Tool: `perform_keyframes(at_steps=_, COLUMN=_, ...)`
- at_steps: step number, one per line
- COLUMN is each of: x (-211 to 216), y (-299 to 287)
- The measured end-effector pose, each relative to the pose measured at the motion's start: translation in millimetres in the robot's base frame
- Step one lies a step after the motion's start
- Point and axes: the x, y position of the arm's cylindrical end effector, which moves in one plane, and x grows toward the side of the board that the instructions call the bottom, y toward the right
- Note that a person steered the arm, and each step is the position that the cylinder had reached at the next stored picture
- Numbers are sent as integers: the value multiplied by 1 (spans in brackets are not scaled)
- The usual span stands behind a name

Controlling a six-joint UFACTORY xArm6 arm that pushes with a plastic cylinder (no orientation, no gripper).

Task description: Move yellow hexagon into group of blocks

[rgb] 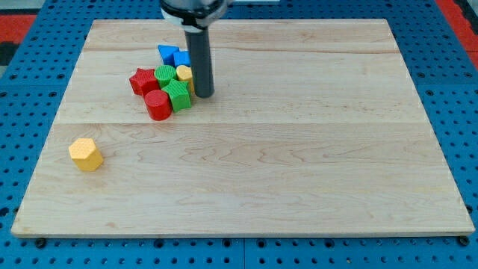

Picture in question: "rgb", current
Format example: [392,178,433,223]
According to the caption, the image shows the green cylinder block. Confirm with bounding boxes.
[154,65,177,88]

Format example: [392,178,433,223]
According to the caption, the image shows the wooden board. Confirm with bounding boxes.
[11,19,475,238]

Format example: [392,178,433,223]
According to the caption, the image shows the green star block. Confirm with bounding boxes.
[162,79,191,113]

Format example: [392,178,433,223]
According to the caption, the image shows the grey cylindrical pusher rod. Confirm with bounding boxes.
[185,28,214,98]

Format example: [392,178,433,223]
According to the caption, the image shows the red star block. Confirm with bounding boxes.
[129,68,160,96]

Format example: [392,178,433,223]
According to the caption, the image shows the red cylinder block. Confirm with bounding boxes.
[144,90,172,121]

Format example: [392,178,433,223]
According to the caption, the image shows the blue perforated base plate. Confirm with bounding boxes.
[1,0,477,268]

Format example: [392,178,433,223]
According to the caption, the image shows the yellow heart block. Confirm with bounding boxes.
[176,65,195,93]

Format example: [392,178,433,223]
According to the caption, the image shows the blue cube block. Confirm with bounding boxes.
[173,51,190,67]

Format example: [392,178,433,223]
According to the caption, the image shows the blue triangle block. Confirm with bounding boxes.
[158,44,179,66]

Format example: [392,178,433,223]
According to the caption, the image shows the yellow hexagon block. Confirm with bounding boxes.
[68,138,104,172]

